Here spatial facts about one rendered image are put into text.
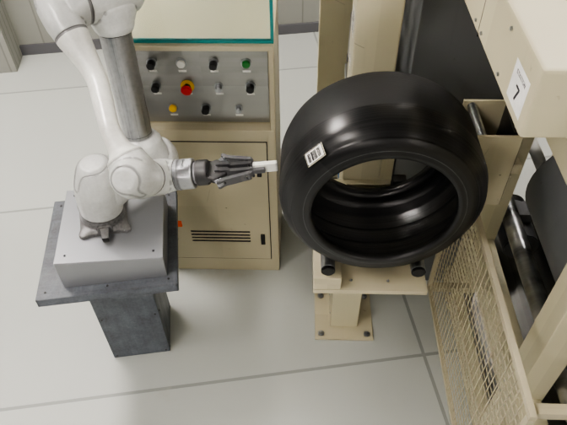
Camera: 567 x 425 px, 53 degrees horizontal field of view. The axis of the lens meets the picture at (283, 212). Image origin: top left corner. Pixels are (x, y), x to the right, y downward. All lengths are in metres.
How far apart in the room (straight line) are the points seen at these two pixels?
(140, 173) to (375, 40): 0.75
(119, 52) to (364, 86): 0.80
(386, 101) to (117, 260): 1.10
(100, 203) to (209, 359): 0.97
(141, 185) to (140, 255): 0.63
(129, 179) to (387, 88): 0.70
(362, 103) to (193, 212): 1.35
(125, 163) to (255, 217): 1.24
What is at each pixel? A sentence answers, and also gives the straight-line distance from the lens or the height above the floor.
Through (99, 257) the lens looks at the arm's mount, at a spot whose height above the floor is 0.77.
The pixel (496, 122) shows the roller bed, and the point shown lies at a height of 1.11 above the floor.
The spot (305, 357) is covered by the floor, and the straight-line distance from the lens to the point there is 2.67.
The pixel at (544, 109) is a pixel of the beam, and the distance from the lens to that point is 1.14.
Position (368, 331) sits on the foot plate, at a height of 0.01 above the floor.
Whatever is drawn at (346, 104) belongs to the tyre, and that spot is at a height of 1.45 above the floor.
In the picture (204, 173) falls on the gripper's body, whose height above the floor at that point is 1.24.
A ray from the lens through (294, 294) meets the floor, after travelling 2.85.
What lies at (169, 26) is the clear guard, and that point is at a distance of 2.13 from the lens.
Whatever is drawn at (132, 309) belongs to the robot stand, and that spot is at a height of 0.36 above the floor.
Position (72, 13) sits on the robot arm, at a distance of 1.81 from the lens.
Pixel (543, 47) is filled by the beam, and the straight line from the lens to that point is 1.15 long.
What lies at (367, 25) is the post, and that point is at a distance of 1.68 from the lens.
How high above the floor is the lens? 2.32
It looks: 46 degrees down
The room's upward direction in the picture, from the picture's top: 1 degrees counter-clockwise
